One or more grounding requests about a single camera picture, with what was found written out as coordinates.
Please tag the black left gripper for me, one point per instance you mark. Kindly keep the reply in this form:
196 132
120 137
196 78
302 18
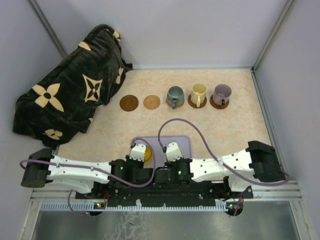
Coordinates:
141 163

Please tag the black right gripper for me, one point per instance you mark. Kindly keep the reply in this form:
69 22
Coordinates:
170 164

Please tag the yellow ceramic mug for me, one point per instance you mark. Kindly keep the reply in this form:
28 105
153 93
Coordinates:
147 154

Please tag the dark wooden coaster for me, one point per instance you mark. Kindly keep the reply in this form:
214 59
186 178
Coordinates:
129 103
194 105
219 107

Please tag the light woven rattan coaster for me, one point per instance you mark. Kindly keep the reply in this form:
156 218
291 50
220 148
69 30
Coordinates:
151 102

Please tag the grey ceramic mug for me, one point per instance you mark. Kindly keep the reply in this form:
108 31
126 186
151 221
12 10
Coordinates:
175 96

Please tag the cream ceramic mug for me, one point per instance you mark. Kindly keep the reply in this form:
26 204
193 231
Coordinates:
198 94

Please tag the purple ceramic mug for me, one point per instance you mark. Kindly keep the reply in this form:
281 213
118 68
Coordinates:
221 95

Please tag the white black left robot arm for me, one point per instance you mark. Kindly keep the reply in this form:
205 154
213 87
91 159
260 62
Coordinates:
43 167

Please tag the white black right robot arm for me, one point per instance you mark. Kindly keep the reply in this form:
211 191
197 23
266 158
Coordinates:
222 177

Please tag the black floral blanket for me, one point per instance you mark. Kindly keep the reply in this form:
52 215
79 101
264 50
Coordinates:
64 102

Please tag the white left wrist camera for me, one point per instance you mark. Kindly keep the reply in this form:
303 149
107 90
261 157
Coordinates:
138 152

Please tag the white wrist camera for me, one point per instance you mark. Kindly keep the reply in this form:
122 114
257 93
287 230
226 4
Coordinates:
138 152
173 152

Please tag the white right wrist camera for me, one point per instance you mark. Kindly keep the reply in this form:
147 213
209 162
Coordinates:
173 152

